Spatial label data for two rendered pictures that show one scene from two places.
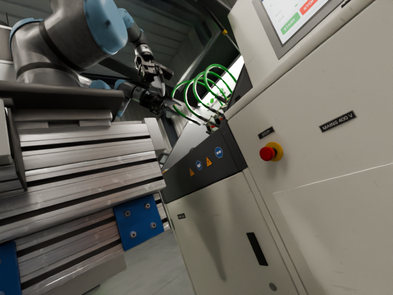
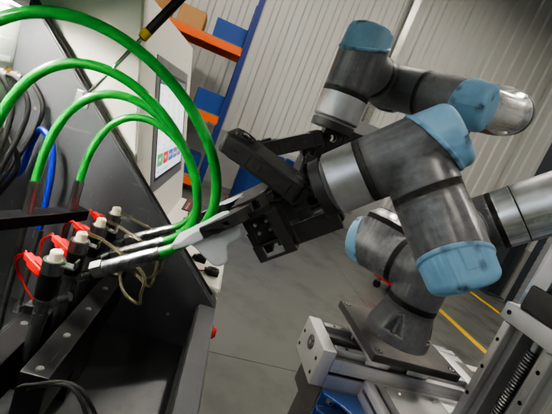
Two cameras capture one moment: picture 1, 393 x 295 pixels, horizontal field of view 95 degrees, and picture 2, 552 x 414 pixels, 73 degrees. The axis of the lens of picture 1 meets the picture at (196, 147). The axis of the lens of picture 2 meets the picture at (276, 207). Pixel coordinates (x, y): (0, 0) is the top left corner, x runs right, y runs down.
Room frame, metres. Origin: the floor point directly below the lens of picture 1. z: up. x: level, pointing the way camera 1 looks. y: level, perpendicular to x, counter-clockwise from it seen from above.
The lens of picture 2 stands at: (1.27, 0.33, 1.39)
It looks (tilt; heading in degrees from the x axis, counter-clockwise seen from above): 11 degrees down; 209
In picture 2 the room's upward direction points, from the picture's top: 22 degrees clockwise
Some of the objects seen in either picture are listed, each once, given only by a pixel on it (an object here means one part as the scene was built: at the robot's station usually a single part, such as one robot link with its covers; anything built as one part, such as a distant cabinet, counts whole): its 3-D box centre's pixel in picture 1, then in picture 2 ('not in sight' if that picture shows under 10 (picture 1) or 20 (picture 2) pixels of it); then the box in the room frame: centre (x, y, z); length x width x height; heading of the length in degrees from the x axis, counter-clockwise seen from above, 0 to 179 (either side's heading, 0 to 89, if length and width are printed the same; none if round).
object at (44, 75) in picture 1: (54, 99); (404, 316); (0.35, 0.26, 1.09); 0.15 x 0.15 x 0.10
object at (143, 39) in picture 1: (139, 41); (359, 63); (0.70, 0.06, 1.53); 0.09 x 0.08 x 0.11; 170
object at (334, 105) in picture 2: (144, 54); (338, 110); (0.70, 0.06, 1.45); 0.08 x 0.08 x 0.05
